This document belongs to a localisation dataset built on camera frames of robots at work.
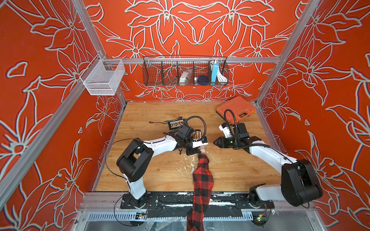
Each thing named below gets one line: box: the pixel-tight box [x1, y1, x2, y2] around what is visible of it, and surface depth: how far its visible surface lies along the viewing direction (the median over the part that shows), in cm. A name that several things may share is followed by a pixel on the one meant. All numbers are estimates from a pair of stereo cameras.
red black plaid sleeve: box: [186, 153, 214, 231], surface depth 75 cm
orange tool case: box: [215, 96, 256, 124], surface depth 112 cm
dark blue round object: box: [197, 75, 210, 87], surface depth 97 cm
